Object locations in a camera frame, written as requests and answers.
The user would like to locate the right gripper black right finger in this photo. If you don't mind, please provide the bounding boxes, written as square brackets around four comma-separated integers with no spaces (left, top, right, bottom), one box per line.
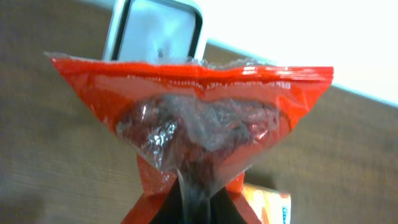
[210,187,246,224]

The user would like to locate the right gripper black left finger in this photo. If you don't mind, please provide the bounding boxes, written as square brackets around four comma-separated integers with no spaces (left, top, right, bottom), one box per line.
[149,180,183,224]

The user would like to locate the orange tissue pack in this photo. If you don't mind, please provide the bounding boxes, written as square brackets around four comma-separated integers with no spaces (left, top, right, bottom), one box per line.
[243,184,292,224]

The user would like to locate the red candy bag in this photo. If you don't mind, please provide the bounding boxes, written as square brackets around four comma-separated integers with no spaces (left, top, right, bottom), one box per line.
[49,53,334,223]

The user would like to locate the white barcode scanner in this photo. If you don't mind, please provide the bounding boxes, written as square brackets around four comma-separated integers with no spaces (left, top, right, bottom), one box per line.
[102,0,208,63]

